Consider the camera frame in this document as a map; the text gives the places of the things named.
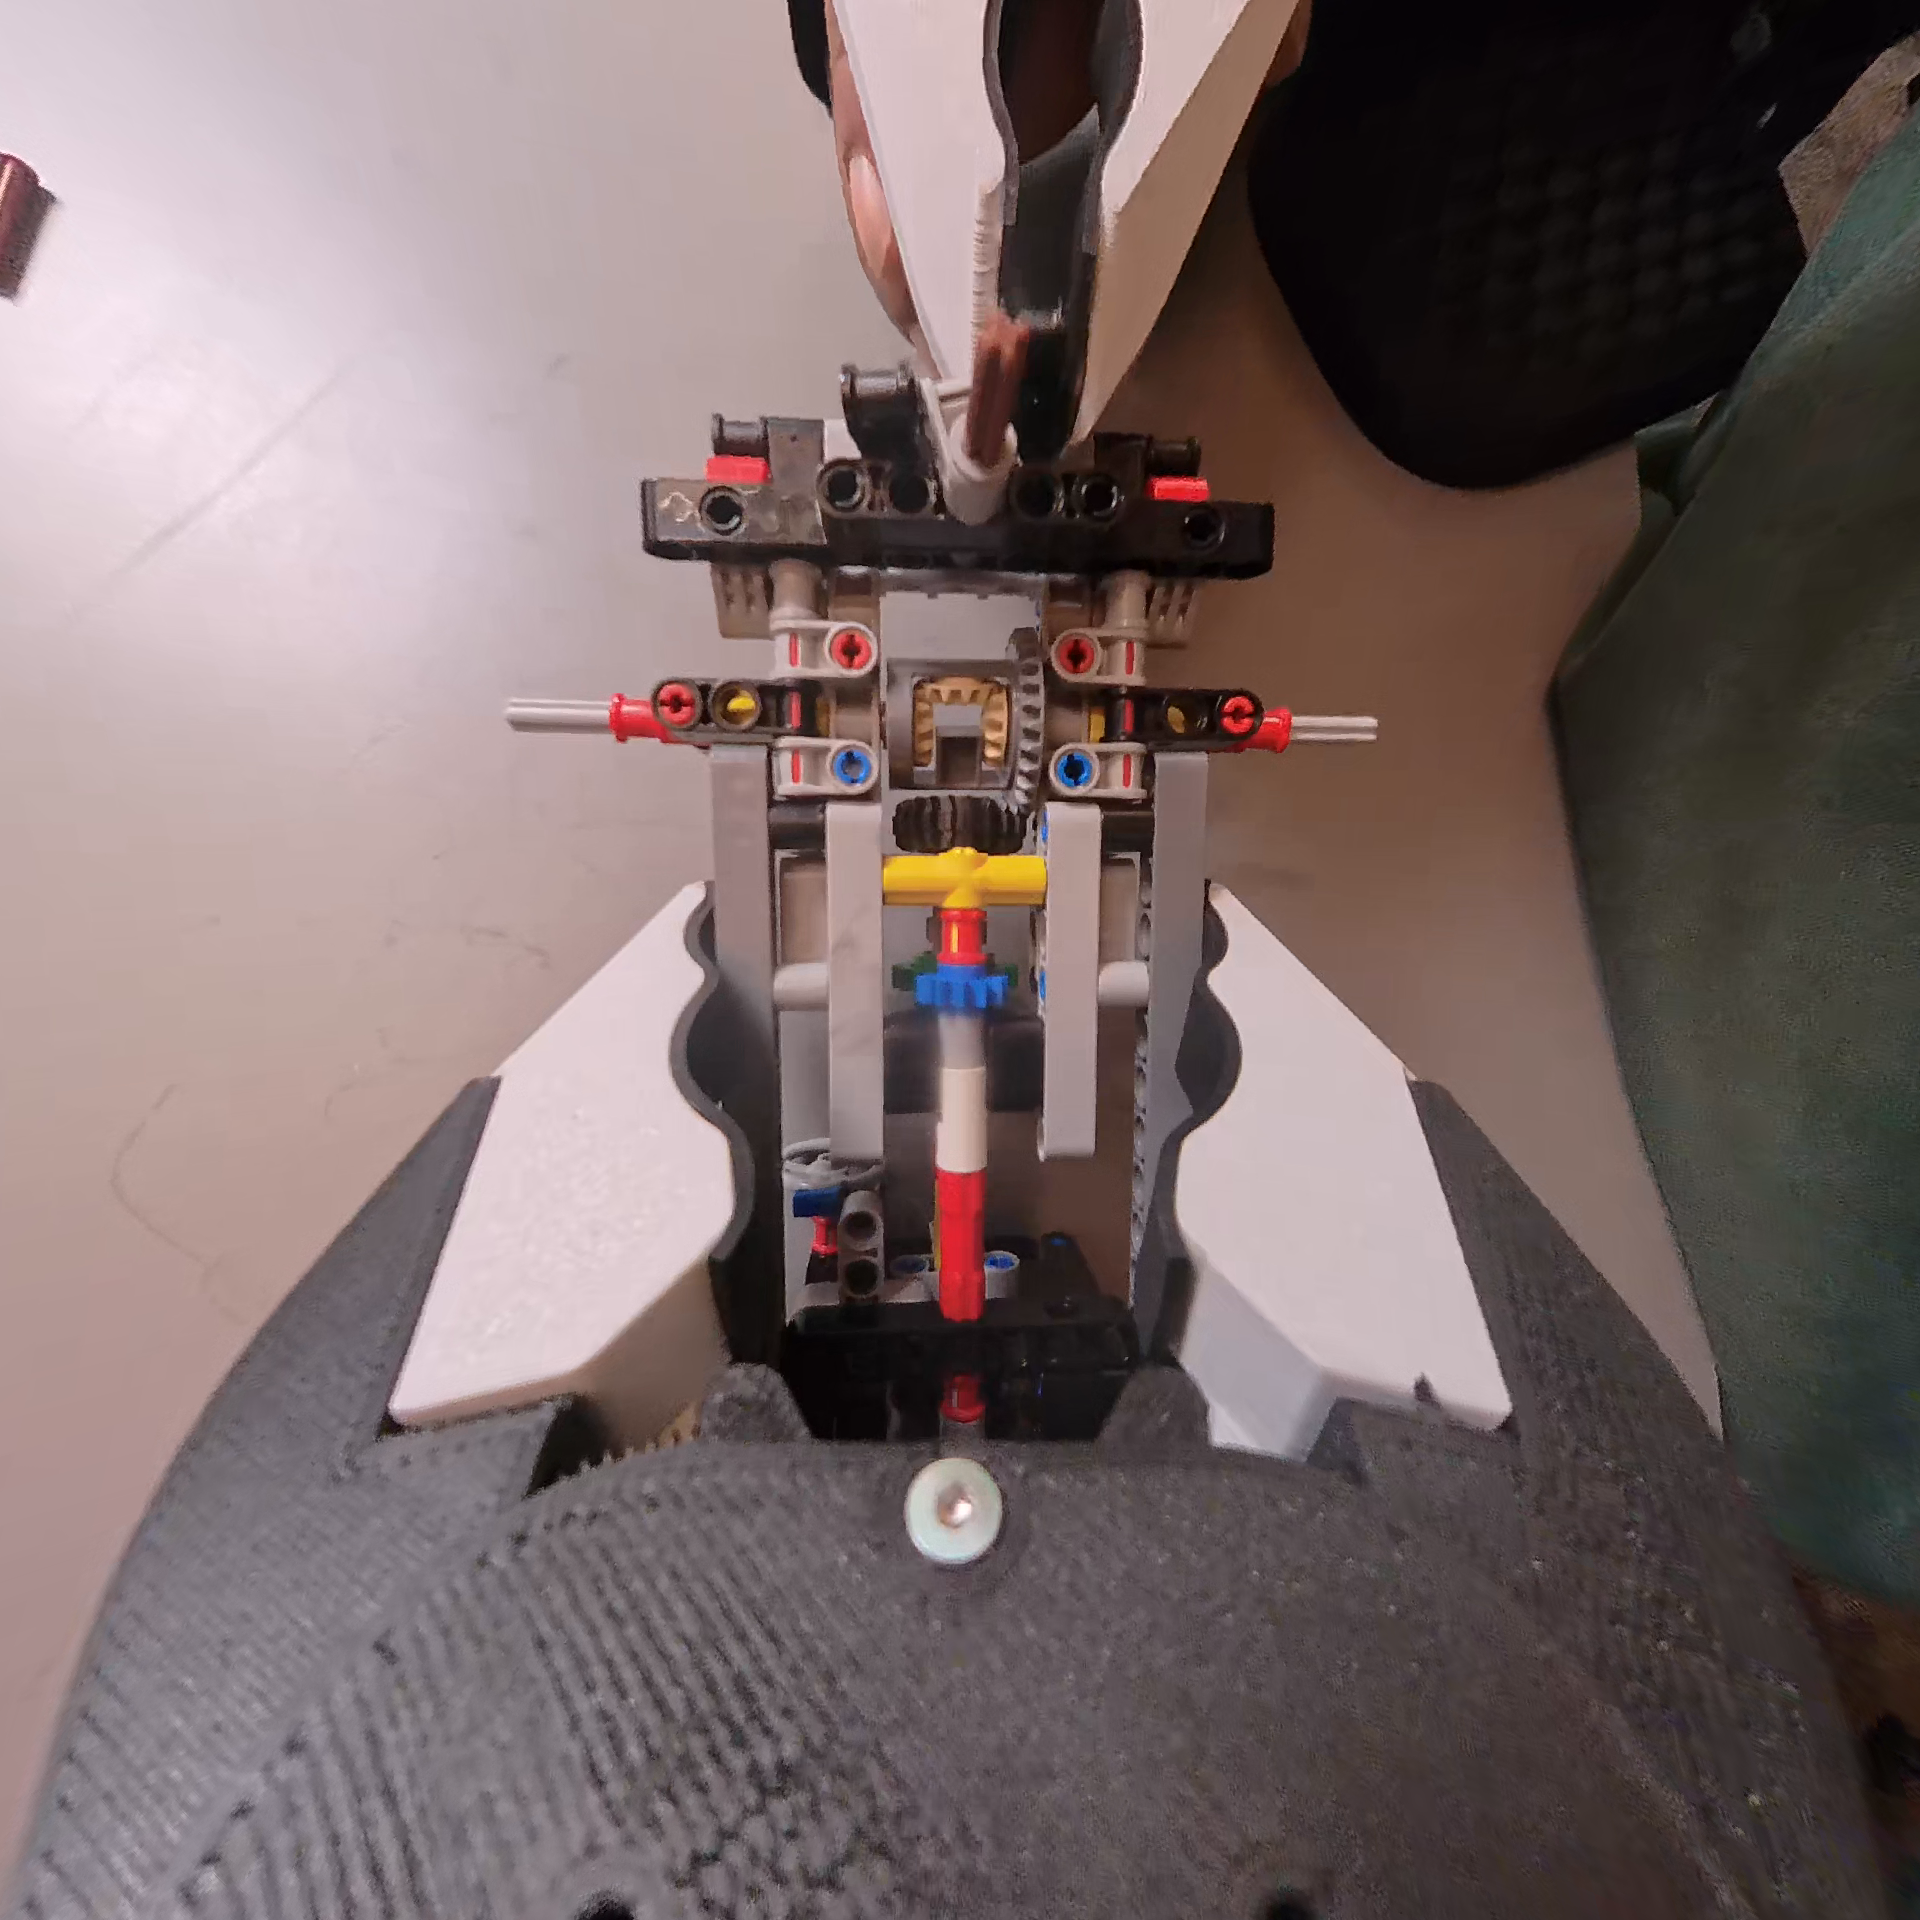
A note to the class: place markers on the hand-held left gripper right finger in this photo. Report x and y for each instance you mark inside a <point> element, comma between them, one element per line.
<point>1319,1201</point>

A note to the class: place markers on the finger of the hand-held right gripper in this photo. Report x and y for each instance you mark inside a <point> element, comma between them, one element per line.
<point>1184,165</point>
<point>922,136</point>

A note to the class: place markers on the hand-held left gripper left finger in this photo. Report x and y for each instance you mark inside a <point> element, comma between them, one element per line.
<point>570,1201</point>

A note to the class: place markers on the brown lego axle connector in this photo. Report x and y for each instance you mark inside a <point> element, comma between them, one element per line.
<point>22,224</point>
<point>998,390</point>

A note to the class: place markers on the black lego connector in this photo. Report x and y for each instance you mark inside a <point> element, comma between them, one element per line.
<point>886,413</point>

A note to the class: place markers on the lego car chassis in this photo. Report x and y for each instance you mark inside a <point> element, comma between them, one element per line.
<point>856,975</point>

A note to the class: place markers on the person's right hand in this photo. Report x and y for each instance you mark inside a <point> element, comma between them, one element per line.
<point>870,211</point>

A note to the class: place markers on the black wrist rest cushion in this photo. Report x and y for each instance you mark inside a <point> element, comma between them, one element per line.
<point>1500,224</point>

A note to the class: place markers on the person's green sweatshirt torso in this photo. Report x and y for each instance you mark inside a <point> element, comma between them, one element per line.
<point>1770,750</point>

